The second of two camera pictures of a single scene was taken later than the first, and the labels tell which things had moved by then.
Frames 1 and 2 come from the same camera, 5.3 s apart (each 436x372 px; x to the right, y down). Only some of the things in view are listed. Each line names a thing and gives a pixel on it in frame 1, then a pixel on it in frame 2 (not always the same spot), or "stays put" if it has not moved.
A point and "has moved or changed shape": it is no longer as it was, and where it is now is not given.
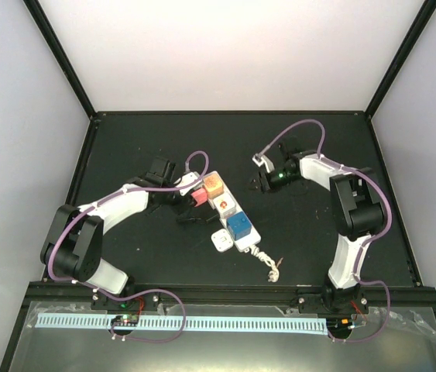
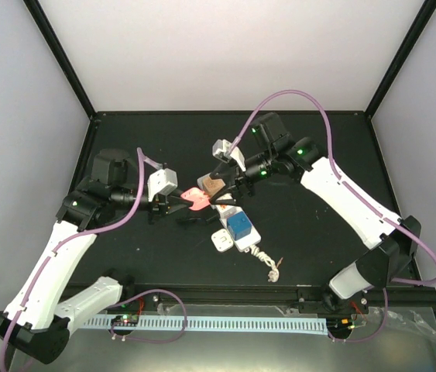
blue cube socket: (238, 225) stays put
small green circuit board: (125, 320) stays put
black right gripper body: (272, 184) -> (241, 179)
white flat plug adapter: (221, 240) stays put
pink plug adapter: (200, 196) has moved or changed shape
